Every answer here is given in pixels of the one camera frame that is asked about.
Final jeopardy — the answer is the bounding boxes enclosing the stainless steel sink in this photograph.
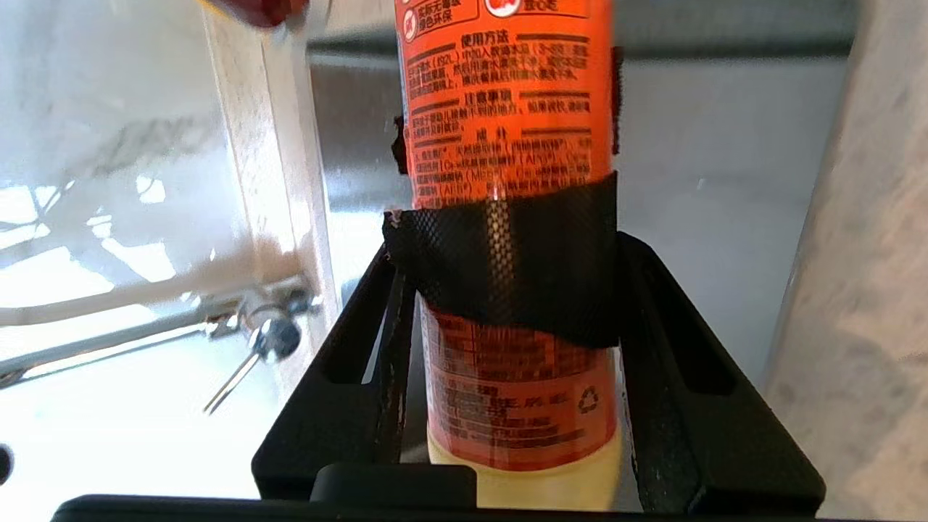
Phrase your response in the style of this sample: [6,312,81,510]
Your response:
[308,33,856,522]

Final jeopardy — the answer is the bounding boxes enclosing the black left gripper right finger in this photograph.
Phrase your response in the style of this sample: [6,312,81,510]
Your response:
[616,232,827,515]

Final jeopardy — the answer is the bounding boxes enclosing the chrome gooseneck faucet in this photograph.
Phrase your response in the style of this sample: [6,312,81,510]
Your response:
[0,286,323,415]

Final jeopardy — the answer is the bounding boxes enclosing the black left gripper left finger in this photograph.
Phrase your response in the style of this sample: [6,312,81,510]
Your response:
[251,243,418,501]

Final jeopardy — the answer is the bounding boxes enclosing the dark red apple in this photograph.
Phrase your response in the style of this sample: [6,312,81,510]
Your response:
[210,0,309,28]

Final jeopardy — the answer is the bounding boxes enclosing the orange dish soap bottle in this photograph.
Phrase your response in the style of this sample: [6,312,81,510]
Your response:
[383,0,626,512]

